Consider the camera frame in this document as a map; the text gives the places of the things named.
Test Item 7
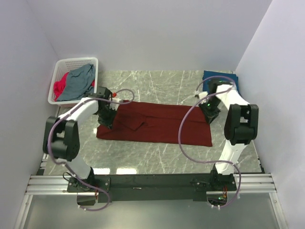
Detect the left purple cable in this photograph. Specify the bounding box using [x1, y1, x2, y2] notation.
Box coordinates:
[47, 89, 135, 211]

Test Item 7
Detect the aluminium rail frame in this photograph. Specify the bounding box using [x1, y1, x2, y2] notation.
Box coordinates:
[15, 173, 288, 229]

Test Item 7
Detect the pink red t shirt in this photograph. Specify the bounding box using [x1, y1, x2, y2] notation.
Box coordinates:
[53, 73, 95, 102]

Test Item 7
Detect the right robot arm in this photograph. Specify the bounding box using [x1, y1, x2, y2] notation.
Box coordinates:
[197, 77, 259, 189]

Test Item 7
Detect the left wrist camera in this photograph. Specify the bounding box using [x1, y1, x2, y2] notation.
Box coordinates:
[109, 93, 123, 105]

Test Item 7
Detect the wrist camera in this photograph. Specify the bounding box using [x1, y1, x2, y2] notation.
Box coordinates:
[109, 93, 123, 105]
[194, 91, 208, 99]

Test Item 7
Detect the purple cable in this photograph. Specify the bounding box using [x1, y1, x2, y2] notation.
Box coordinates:
[47, 89, 135, 211]
[178, 76, 242, 211]

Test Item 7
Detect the grey blue t shirt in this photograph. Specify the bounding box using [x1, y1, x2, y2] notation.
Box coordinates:
[57, 63, 96, 102]

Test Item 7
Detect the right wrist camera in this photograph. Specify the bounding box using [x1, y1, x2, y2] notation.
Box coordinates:
[194, 91, 208, 99]

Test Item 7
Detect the folded blue t shirt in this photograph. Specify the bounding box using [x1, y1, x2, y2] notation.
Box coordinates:
[203, 71, 240, 92]

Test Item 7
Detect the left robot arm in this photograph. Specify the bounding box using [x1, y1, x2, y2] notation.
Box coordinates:
[43, 87, 123, 187]

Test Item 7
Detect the dark red t shirt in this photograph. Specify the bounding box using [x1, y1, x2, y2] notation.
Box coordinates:
[96, 102, 213, 147]

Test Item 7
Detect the black base beam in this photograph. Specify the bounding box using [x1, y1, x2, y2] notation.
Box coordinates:
[67, 172, 237, 206]

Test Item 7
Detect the white plastic laundry basket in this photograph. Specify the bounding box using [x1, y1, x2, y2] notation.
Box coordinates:
[48, 57, 99, 108]

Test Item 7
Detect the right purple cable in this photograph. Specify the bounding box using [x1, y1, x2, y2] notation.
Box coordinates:
[178, 76, 242, 211]

